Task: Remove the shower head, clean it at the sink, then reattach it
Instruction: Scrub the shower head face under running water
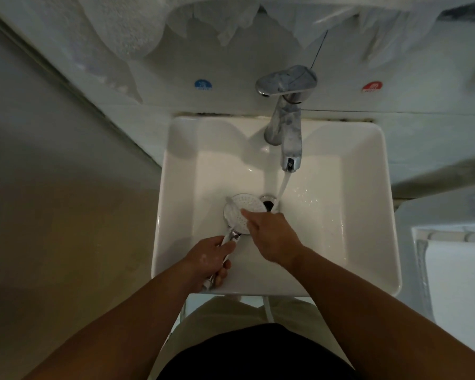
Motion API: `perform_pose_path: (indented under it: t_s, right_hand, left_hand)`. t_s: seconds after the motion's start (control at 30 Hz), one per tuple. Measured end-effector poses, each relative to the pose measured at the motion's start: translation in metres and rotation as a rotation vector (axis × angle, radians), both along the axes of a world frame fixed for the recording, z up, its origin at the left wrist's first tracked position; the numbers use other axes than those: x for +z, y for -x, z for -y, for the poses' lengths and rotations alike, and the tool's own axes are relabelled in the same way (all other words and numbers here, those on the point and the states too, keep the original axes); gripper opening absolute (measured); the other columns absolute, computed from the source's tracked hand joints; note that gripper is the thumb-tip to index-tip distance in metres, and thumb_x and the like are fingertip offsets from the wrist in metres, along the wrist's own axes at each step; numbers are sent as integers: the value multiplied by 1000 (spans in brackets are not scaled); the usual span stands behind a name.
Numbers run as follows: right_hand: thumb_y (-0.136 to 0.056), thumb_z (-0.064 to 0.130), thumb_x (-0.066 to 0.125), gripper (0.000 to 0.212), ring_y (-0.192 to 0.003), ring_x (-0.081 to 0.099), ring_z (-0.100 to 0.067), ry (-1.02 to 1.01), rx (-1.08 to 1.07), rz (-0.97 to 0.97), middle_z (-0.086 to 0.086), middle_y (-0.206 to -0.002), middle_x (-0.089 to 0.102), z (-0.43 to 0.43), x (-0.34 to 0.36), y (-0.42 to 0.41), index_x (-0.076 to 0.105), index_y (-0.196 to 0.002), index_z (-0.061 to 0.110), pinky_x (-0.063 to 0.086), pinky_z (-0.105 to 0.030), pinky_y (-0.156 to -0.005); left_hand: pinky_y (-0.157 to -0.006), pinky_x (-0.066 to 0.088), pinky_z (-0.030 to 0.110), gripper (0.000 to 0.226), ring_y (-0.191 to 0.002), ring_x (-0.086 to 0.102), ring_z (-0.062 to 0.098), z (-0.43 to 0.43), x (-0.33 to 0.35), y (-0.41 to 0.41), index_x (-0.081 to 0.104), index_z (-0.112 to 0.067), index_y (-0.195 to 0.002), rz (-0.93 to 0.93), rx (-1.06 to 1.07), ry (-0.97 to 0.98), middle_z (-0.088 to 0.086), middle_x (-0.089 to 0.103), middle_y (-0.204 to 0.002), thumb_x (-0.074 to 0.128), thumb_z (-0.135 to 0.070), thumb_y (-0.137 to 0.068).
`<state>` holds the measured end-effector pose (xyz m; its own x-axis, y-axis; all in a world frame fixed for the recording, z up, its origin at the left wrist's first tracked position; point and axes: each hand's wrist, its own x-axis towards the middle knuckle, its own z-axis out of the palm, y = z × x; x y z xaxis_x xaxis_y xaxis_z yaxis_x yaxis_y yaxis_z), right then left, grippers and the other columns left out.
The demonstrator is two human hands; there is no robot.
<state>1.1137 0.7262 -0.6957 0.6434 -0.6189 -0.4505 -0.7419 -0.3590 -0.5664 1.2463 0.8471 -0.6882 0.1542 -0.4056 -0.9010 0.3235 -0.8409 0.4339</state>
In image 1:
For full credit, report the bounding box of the person's right hand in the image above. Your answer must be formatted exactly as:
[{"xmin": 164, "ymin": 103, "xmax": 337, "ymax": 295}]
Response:
[{"xmin": 240, "ymin": 208, "xmax": 306, "ymax": 272}]

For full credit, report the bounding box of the person's left hand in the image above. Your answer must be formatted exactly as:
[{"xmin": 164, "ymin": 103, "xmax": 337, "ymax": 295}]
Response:
[{"xmin": 182, "ymin": 234, "xmax": 237, "ymax": 294}]

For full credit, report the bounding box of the chrome shower head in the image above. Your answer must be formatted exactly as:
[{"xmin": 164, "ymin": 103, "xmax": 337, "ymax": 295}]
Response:
[{"xmin": 202, "ymin": 193, "xmax": 268, "ymax": 291}]

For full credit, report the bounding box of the white toothbrush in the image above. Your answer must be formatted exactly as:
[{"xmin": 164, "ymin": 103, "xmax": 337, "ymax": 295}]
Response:
[{"xmin": 225, "ymin": 196, "xmax": 248, "ymax": 214}]

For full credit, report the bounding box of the white ceramic sink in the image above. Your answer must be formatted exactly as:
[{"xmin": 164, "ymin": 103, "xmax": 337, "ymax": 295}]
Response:
[{"xmin": 151, "ymin": 116, "xmax": 403, "ymax": 297}]

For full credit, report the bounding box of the chrome sink faucet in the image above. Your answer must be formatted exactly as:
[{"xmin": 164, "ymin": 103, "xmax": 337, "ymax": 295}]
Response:
[{"xmin": 255, "ymin": 65, "xmax": 318, "ymax": 173}]

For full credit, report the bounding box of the person's left forearm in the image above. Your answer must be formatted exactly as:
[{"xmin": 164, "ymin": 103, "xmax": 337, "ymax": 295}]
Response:
[{"xmin": 23, "ymin": 261, "xmax": 205, "ymax": 380}]

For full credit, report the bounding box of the person's right forearm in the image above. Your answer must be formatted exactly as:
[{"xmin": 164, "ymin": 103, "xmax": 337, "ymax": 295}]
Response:
[{"xmin": 287, "ymin": 247, "xmax": 475, "ymax": 380}]

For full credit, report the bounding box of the black shirt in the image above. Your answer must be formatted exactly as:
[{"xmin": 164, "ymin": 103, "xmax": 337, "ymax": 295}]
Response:
[{"xmin": 158, "ymin": 324, "xmax": 365, "ymax": 380}]

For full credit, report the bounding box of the white toilet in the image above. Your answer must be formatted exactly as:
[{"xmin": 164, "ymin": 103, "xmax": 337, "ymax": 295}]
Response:
[{"xmin": 395, "ymin": 185, "xmax": 475, "ymax": 353}]

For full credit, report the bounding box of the thin black cord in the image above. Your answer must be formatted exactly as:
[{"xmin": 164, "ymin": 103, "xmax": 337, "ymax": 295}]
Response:
[{"xmin": 310, "ymin": 30, "xmax": 328, "ymax": 70}]

